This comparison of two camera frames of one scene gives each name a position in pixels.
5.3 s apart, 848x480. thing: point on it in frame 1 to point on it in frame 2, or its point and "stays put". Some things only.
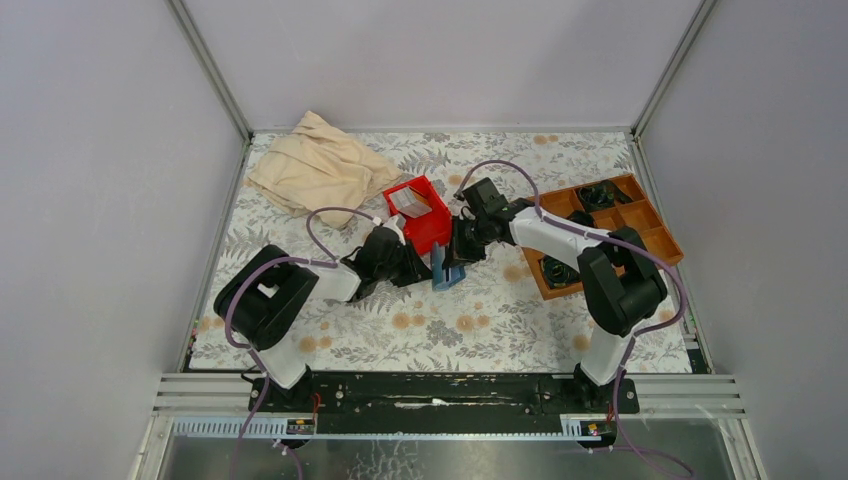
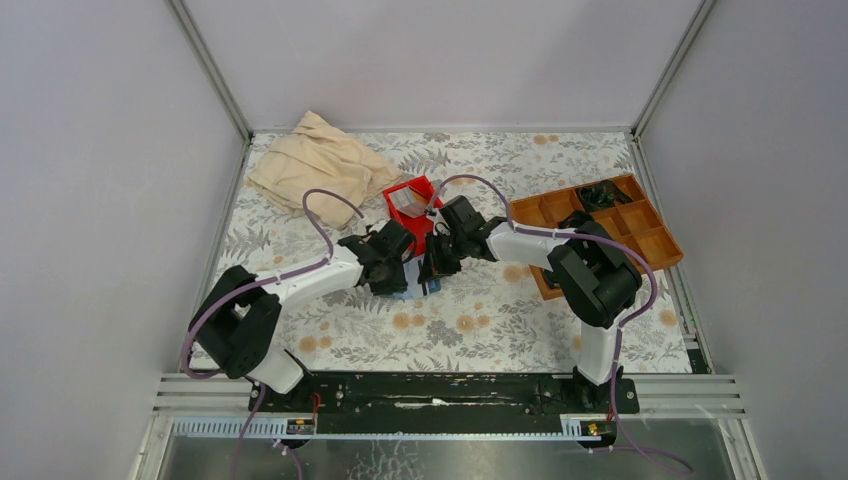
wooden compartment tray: [605, 205] stays put
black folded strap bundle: [583, 217] stays put
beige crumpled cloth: [321, 170] stays put
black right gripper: [458, 254] to [433, 266]
